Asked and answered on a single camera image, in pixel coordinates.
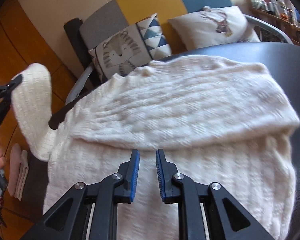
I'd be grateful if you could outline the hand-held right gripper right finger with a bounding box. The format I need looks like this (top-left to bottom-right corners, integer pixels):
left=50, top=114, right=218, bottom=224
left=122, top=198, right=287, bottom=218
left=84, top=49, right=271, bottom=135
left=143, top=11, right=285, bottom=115
left=156, top=149, right=273, bottom=240

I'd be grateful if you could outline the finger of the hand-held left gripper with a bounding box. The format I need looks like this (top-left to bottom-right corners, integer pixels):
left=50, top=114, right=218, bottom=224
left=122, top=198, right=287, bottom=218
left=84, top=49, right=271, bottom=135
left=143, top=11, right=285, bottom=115
left=1, top=74, right=24, bottom=93

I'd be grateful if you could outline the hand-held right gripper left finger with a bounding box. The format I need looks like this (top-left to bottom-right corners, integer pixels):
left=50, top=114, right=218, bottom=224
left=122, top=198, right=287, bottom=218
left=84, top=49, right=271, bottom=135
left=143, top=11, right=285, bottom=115
left=27, top=149, right=140, bottom=240

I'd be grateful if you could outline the cream knitted sweater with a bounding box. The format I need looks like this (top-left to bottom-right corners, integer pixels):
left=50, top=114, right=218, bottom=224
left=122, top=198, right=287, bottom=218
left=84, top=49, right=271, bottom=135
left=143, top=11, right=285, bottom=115
left=11, top=55, right=300, bottom=240

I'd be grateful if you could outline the folded pink clothes stack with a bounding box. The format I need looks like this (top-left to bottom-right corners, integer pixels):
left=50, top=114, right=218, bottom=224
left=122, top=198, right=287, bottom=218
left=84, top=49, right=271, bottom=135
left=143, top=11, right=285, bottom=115
left=7, top=144, right=30, bottom=201

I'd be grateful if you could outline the orange wooden wardrobe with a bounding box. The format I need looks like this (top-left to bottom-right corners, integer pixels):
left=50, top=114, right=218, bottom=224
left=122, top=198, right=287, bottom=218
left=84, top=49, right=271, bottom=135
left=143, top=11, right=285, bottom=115
left=0, top=0, right=78, bottom=150

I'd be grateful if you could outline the black rolled mat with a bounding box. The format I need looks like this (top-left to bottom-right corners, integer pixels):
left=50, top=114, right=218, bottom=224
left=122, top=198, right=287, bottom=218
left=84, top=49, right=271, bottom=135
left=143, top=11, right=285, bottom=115
left=64, top=17, right=95, bottom=80

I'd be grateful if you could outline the tiger print cushion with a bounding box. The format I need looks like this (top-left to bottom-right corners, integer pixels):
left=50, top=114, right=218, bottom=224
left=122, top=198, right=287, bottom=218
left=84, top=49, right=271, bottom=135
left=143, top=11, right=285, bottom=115
left=89, top=13, right=172, bottom=83

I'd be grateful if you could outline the grey yellow blue sofa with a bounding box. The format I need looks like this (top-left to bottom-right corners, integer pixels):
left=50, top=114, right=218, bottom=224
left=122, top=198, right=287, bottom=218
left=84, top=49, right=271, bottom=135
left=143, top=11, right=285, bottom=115
left=65, top=0, right=294, bottom=105

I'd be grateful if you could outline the deer print cushion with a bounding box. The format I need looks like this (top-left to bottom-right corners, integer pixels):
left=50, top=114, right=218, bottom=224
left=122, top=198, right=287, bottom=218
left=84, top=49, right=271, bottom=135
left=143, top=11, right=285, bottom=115
left=167, top=5, right=262, bottom=51

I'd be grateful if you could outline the cluttered wooden shelf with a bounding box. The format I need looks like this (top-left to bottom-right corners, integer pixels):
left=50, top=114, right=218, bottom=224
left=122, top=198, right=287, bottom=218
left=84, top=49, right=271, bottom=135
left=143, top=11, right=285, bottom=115
left=249, top=0, right=300, bottom=48

